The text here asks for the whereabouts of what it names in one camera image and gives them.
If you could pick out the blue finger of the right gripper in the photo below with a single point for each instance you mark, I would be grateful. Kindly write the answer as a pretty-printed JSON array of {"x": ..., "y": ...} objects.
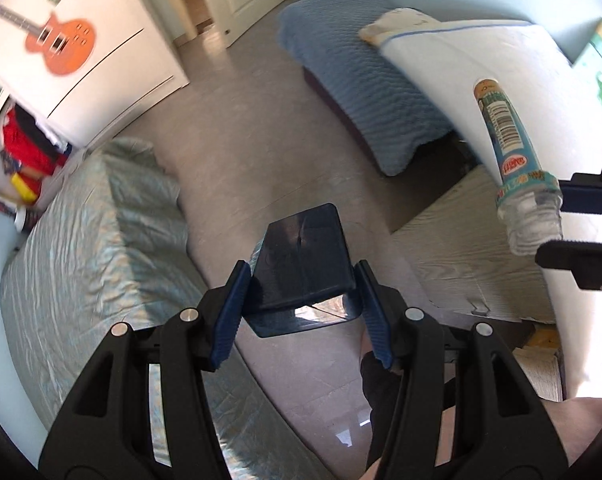
[
  {"x": 582, "y": 194},
  {"x": 582, "y": 259}
]

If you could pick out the orange guitar wall sticker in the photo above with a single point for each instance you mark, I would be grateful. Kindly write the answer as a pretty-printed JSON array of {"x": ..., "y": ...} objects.
[{"x": 65, "y": 46}]

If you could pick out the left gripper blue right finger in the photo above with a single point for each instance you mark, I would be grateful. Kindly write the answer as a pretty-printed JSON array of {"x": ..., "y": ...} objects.
[{"x": 465, "y": 409}]

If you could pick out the blue knitted blanket bed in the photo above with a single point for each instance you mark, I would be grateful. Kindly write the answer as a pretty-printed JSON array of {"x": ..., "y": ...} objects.
[{"x": 391, "y": 114}]

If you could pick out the wooden grey board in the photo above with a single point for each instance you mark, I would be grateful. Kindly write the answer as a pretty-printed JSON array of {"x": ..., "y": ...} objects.
[{"x": 459, "y": 253}]

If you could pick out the white wardrobe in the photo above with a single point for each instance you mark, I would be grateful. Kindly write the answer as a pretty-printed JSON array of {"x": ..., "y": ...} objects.
[{"x": 85, "y": 69}]

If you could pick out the beige pillow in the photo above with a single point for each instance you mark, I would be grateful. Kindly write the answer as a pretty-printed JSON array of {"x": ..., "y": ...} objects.
[{"x": 393, "y": 22}]

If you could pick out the green satin covered bed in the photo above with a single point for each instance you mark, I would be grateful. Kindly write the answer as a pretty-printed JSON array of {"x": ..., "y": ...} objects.
[{"x": 112, "y": 247}]

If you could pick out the person's left leg and slipper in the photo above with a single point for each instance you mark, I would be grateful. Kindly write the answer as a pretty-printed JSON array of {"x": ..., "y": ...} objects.
[{"x": 381, "y": 388}]

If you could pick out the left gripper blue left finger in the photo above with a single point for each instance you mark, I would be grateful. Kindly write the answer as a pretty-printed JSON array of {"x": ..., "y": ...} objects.
[{"x": 103, "y": 431}]

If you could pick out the yellow bag in closet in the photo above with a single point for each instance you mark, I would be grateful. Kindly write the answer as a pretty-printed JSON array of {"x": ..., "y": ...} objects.
[{"x": 28, "y": 189}]

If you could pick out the colourful candy tube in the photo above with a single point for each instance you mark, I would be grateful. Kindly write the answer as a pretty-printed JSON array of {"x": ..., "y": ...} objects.
[{"x": 529, "y": 199}]

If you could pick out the red hanging clothes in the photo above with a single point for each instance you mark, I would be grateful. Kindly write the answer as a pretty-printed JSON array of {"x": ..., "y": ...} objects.
[{"x": 26, "y": 148}]

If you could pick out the dark navy box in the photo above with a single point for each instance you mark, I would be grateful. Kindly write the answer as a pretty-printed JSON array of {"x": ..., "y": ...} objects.
[{"x": 303, "y": 278}]

